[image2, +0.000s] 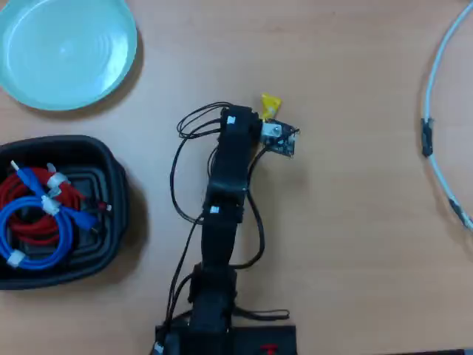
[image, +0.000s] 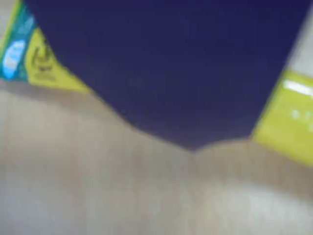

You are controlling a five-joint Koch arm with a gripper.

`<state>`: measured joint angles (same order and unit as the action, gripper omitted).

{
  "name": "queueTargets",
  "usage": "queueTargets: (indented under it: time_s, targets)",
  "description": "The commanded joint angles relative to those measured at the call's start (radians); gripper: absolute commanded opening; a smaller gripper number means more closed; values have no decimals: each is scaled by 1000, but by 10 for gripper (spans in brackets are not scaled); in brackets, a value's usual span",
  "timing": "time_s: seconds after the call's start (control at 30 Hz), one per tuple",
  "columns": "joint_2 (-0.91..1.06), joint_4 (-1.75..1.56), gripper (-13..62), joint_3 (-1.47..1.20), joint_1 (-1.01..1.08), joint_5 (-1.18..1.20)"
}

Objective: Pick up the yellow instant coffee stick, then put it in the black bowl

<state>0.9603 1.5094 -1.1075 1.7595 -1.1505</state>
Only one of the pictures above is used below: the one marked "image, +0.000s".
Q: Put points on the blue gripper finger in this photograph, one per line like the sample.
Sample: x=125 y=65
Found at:
x=220 y=73
x=97 y=49

